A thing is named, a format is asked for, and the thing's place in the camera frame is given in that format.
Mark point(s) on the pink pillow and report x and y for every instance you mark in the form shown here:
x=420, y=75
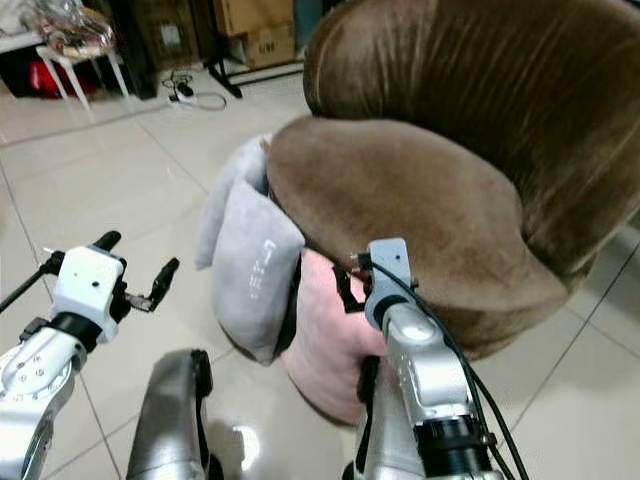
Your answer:
x=325, y=350

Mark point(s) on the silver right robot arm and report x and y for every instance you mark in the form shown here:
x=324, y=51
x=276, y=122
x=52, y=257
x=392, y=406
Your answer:
x=435, y=380

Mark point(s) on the red bag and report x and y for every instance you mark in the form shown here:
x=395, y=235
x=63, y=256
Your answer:
x=50, y=80

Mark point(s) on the brown velvet sofa chair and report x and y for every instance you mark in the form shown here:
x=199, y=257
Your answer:
x=460, y=110

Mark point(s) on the silver robot leg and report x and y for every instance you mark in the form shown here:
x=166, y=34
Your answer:
x=170, y=420
x=385, y=435

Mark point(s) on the black stand foot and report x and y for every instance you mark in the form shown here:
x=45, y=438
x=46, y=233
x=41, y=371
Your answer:
x=225, y=78

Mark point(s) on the grey pillow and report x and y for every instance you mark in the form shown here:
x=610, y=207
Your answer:
x=260, y=275

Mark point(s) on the dark wooden cabinet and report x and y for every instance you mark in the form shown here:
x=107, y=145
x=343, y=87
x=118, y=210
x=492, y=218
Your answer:
x=165, y=35

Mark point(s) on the wrapped gift basket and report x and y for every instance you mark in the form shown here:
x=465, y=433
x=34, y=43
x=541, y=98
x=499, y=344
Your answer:
x=75, y=32

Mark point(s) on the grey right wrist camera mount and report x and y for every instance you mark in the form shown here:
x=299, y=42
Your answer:
x=388, y=275

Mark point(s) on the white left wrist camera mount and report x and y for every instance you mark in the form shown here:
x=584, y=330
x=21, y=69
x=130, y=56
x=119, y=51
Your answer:
x=87, y=280

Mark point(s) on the cardboard box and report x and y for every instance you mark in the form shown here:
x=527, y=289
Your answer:
x=255, y=35

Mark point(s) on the silver right robot leg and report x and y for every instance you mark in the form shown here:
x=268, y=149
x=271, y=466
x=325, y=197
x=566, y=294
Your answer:
x=385, y=435

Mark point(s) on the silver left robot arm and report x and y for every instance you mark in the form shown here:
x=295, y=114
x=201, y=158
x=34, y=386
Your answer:
x=30, y=385

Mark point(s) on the silver left robot leg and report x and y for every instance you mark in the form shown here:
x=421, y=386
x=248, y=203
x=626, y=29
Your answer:
x=170, y=420

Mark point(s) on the white stool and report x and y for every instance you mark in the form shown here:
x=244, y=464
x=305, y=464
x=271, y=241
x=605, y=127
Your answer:
x=72, y=68

